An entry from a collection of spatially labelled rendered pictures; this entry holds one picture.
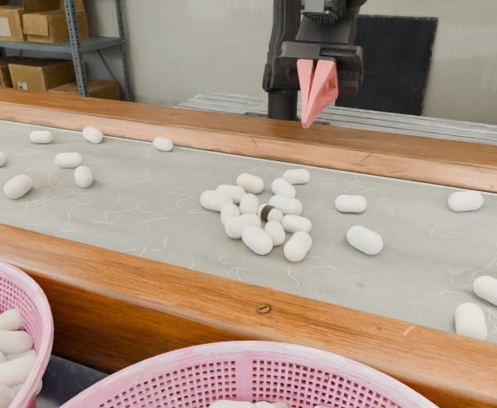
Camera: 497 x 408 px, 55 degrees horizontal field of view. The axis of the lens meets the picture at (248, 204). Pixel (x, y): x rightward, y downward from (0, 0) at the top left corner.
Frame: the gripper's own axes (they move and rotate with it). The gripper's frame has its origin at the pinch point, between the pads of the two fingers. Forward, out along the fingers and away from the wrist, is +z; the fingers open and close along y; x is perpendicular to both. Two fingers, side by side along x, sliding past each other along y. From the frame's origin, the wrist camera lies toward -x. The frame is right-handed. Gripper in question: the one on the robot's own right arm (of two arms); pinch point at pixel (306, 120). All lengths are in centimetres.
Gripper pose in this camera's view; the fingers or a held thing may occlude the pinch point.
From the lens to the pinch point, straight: 60.2
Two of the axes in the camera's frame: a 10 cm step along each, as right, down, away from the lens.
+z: -2.8, 9.0, -3.3
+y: 9.3, 1.7, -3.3
